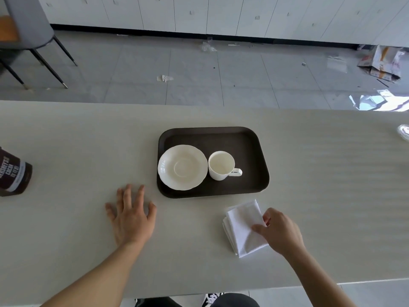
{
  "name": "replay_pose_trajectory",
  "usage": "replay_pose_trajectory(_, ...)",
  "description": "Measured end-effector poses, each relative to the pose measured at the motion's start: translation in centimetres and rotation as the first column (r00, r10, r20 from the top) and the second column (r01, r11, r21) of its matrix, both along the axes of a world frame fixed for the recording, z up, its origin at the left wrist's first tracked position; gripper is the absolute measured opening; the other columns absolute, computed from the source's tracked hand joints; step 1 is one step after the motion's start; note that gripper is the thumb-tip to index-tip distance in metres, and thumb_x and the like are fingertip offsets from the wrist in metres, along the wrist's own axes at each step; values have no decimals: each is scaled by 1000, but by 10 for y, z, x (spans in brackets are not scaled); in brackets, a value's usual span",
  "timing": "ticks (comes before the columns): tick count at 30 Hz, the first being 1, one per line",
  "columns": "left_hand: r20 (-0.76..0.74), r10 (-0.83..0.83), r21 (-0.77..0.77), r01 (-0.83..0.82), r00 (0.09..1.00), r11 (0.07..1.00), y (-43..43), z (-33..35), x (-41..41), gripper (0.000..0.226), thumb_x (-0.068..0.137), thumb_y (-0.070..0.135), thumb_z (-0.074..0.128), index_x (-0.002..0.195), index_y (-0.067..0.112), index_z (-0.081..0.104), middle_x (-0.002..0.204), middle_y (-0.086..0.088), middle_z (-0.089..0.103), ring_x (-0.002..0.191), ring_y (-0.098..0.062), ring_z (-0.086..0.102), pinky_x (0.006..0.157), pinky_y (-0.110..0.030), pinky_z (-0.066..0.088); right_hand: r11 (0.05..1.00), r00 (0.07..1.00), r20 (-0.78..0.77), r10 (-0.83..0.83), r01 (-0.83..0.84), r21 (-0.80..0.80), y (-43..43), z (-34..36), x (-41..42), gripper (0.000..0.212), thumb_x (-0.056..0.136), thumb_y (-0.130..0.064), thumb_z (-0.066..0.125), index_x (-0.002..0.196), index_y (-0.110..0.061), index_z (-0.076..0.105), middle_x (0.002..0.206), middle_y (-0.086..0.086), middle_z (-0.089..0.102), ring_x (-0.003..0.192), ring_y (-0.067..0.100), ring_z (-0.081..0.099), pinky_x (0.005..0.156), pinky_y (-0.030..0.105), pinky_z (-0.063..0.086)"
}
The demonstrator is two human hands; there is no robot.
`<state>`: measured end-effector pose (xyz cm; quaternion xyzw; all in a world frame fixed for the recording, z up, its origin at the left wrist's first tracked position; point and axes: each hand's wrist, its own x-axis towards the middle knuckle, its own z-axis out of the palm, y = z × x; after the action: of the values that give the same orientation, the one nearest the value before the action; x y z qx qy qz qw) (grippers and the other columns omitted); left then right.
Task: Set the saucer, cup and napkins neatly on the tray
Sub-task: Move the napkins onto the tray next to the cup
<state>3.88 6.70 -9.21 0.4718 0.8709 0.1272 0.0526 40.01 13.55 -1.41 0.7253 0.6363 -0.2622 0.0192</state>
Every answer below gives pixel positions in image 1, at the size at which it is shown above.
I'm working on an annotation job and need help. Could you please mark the person's right hand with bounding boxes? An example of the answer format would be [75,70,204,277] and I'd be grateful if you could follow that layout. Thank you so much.
[252,208,306,258]

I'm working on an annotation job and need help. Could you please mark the person's left hand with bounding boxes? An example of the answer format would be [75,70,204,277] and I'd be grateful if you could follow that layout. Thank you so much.
[105,184,158,248]

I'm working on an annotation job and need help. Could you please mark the white cloth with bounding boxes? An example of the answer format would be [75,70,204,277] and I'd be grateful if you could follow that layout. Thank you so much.
[222,199,270,259]

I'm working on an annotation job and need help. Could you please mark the person's right forearm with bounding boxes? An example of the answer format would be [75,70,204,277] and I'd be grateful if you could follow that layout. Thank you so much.
[284,248,357,307]

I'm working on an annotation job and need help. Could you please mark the person's left forearm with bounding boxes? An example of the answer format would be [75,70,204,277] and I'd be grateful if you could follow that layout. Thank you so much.
[40,240,143,307]

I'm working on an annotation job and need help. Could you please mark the white scalloped saucer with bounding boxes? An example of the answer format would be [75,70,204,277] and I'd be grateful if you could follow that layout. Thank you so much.
[157,144,209,191]

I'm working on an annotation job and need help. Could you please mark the white teacup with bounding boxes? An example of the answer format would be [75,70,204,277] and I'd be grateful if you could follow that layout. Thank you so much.
[208,151,243,181]

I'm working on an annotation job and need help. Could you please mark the person's dark trouser legs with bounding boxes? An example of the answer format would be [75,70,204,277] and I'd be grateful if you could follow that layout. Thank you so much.
[134,292,260,307]

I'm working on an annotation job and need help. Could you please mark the dark brown serving tray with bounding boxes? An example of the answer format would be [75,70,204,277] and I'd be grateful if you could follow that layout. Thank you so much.
[157,126,270,199]

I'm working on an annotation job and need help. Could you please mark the black and white shoe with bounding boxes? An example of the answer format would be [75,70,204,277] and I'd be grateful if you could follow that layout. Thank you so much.
[204,292,225,307]

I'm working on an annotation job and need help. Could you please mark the brown cocoa can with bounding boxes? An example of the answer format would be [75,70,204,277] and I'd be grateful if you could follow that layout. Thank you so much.
[0,146,33,197]

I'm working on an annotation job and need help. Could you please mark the white plastic sheet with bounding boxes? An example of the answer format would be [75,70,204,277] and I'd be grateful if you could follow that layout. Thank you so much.
[349,89,409,112]

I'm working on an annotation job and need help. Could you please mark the flat clear plastic piece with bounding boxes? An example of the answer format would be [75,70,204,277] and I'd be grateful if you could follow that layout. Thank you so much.
[326,55,348,74]

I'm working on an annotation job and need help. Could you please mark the grey chair with black legs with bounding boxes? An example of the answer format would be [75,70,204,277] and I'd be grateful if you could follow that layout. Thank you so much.
[0,0,78,90]

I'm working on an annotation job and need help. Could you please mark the white cabinet row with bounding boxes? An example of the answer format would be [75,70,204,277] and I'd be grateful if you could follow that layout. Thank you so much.
[38,0,409,48]

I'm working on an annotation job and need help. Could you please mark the torn cardboard packaging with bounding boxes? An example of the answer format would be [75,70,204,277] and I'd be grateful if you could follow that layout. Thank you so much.
[357,44,406,82]

